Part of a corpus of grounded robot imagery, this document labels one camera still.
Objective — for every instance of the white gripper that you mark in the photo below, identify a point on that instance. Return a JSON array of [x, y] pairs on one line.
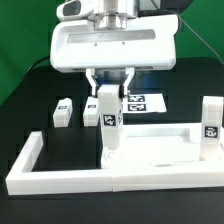
[[106, 34]]

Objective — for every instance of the white desk top tray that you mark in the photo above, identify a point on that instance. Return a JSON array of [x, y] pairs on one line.
[[157, 145]]

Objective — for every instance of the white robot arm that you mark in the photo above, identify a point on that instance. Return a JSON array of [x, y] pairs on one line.
[[110, 34]]

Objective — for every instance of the AprilTag marker sheet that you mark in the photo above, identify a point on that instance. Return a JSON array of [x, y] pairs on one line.
[[144, 103]]

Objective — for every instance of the white U-shaped frame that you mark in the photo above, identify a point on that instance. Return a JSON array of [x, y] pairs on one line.
[[23, 180]]

